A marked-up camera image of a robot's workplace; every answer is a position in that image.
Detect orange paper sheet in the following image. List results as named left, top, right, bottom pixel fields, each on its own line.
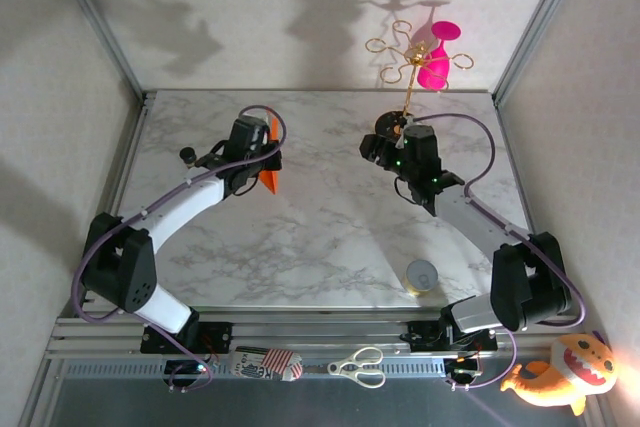
left=258, top=105, right=282, bottom=196

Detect gold wine glass rack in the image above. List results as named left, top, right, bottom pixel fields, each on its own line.
left=364, top=20, right=475, bottom=142

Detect silver tin can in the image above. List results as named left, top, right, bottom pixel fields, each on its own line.
left=404, top=259, right=440, bottom=297

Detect pink wine glass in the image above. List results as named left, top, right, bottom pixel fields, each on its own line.
left=417, top=20, right=462, bottom=92

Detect small circuit board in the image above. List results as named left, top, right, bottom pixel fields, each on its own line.
left=444, top=354, right=485, bottom=384
left=163, top=359, right=211, bottom=392

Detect printed striped pouch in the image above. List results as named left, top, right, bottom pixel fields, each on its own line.
left=230, top=345, right=304, bottom=382

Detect orange fish plush toy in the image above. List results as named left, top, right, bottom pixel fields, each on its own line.
left=500, top=330, right=619, bottom=417

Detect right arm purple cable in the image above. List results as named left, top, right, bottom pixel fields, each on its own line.
left=407, top=112, right=587, bottom=393

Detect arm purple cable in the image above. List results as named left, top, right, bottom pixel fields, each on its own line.
left=407, top=112, right=587, bottom=393
left=72, top=104, right=287, bottom=394

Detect aluminium side rail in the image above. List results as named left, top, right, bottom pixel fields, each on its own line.
left=74, top=96, right=151, bottom=318
left=494, top=96, right=561, bottom=313

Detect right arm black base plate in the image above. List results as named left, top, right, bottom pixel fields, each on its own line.
left=401, top=319, right=499, bottom=352

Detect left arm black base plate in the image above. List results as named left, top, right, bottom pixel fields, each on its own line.
left=140, top=320, right=234, bottom=354

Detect aluminium cross rail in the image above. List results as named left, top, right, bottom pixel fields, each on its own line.
left=47, top=314, right=586, bottom=361

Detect aluminium frame post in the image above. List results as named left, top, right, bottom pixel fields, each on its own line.
left=492, top=0, right=587, bottom=106
left=47, top=0, right=147, bottom=104

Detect white handled scissors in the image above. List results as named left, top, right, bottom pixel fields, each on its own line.
left=327, top=345, right=387, bottom=389

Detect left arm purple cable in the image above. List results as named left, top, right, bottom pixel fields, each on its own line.
left=72, top=104, right=287, bottom=394

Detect perforated metal cable tray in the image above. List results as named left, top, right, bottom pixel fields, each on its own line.
left=59, top=359, right=449, bottom=381

